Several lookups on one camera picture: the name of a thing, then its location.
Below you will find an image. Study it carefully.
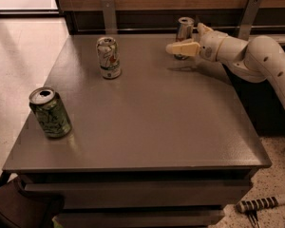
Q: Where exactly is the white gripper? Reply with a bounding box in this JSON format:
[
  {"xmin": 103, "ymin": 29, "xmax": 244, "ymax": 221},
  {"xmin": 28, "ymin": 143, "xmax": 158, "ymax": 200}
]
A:
[{"xmin": 165, "ymin": 23, "xmax": 228, "ymax": 62}]

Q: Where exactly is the Red Bull can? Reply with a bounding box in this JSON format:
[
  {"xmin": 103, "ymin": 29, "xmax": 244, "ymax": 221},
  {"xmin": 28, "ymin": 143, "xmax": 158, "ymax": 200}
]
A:
[{"xmin": 173, "ymin": 16, "xmax": 196, "ymax": 61}]

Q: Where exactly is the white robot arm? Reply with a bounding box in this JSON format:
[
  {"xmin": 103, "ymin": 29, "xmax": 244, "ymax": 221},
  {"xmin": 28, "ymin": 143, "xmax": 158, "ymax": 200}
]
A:
[{"xmin": 165, "ymin": 23, "xmax": 285, "ymax": 110}]

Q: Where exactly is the white 7up can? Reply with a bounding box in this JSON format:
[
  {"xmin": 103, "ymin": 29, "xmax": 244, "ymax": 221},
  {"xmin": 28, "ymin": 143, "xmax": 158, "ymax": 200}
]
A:
[{"xmin": 96, "ymin": 36, "xmax": 122, "ymax": 79}]

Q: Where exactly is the green soda can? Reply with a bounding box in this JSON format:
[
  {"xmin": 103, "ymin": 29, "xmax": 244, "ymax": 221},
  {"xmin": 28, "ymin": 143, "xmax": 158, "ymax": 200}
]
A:
[{"xmin": 29, "ymin": 86, "xmax": 72, "ymax": 138}]

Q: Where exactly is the upper grey drawer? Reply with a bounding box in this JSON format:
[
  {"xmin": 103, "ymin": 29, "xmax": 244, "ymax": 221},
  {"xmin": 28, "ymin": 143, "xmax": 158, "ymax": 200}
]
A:
[{"xmin": 26, "ymin": 180, "xmax": 252, "ymax": 209}]

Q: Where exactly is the grey drawer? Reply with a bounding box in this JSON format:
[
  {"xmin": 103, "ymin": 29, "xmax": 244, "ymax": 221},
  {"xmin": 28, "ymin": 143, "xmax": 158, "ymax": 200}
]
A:
[
  {"xmin": 57, "ymin": 210, "xmax": 224, "ymax": 228},
  {"xmin": 26, "ymin": 180, "xmax": 252, "ymax": 209}
]

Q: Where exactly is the white power strip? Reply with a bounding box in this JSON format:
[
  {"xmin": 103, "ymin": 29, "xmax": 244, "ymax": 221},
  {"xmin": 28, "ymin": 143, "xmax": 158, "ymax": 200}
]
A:
[{"xmin": 236, "ymin": 194, "xmax": 285, "ymax": 214}]

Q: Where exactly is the lower grey drawer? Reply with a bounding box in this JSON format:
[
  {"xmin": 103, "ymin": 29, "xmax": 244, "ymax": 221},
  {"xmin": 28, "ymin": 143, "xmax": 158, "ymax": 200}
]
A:
[{"xmin": 57, "ymin": 210, "xmax": 224, "ymax": 228}]

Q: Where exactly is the brown bag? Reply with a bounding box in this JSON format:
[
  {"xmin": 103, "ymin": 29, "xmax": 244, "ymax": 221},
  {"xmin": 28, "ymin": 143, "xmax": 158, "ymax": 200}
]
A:
[{"xmin": 0, "ymin": 177, "xmax": 65, "ymax": 228}]

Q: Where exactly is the right metal bracket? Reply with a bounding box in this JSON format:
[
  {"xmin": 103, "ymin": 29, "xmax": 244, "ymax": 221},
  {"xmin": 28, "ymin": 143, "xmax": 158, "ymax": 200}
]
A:
[{"xmin": 236, "ymin": 0, "xmax": 262, "ymax": 41}]

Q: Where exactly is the metal bracket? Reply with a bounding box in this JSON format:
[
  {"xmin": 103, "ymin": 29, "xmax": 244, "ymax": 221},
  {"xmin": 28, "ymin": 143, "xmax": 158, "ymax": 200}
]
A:
[
  {"xmin": 101, "ymin": 0, "xmax": 118, "ymax": 34},
  {"xmin": 236, "ymin": 0, "xmax": 262, "ymax": 41}
]

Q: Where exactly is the left metal bracket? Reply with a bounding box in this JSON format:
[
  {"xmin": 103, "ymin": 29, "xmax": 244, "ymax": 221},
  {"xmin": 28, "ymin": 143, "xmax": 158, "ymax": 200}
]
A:
[{"xmin": 101, "ymin": 0, "xmax": 118, "ymax": 34}]

